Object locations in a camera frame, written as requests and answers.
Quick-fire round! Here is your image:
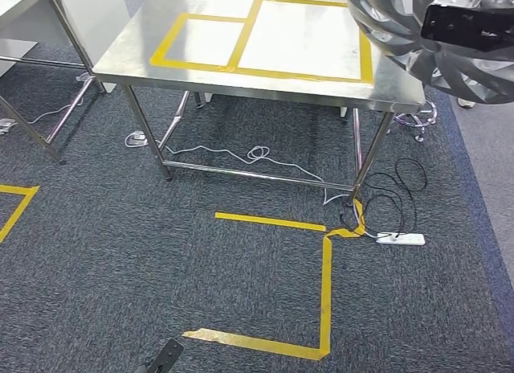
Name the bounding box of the grey plastic wheel hubcap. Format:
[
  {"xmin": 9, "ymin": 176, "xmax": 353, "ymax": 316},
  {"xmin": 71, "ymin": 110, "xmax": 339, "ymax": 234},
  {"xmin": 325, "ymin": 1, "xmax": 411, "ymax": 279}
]
[{"xmin": 345, "ymin": 0, "xmax": 514, "ymax": 105}]

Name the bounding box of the stainless steel workbench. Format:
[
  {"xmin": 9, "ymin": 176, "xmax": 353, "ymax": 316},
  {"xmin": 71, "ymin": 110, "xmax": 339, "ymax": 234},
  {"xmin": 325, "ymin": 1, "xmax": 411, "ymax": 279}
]
[{"xmin": 93, "ymin": 0, "xmax": 427, "ymax": 204}]

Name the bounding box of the yellow workbench tape outline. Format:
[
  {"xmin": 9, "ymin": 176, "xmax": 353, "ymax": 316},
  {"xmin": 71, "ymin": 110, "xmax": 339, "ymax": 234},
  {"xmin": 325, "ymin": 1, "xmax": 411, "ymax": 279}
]
[{"xmin": 149, "ymin": 0, "xmax": 374, "ymax": 86}]

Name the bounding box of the black round seat stool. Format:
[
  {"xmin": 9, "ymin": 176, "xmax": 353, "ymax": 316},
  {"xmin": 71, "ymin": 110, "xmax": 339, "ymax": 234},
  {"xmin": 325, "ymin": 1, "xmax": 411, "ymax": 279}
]
[{"xmin": 391, "ymin": 100, "xmax": 438, "ymax": 144}]

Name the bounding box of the white power strip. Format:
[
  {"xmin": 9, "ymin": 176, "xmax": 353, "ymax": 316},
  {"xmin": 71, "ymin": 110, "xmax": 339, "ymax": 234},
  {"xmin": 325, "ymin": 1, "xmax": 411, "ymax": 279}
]
[{"xmin": 376, "ymin": 232, "xmax": 426, "ymax": 247}]

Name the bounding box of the yellow floor tape square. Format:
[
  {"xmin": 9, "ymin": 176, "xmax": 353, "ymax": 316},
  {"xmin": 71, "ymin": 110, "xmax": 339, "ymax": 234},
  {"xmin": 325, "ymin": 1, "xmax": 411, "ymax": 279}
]
[
  {"xmin": 181, "ymin": 199, "xmax": 367, "ymax": 362},
  {"xmin": 0, "ymin": 184, "xmax": 40, "ymax": 245}
]

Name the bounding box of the white socket adaptor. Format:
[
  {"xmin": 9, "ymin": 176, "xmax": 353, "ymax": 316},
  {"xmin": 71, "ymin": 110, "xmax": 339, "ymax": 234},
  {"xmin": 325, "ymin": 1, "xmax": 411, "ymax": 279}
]
[{"xmin": 124, "ymin": 130, "xmax": 148, "ymax": 149}]

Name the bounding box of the stainless steel table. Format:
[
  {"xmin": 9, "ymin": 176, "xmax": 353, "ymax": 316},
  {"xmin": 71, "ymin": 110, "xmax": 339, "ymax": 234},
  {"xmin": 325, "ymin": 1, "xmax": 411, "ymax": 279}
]
[{"xmin": 0, "ymin": 0, "xmax": 107, "ymax": 165}]

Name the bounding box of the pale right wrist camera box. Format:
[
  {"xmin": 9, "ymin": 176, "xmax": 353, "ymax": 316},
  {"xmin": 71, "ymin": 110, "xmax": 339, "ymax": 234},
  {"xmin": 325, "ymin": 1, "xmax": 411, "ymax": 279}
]
[{"xmin": 439, "ymin": 0, "xmax": 482, "ymax": 10}]

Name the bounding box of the looped black floor cable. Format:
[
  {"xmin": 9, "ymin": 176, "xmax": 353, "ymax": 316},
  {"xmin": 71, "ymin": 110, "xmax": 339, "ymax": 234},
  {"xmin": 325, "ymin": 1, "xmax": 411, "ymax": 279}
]
[{"xmin": 339, "ymin": 157, "xmax": 428, "ymax": 240}]

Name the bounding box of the coiled white floor cable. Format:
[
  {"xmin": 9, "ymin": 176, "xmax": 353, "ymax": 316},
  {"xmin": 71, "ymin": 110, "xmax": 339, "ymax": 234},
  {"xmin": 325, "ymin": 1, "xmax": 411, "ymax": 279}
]
[{"xmin": 160, "ymin": 142, "xmax": 350, "ymax": 207}]

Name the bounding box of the white cable with plug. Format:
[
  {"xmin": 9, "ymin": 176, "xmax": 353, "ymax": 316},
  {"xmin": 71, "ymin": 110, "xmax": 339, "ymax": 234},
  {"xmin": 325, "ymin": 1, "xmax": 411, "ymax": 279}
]
[{"xmin": 0, "ymin": 96, "xmax": 85, "ymax": 136}]

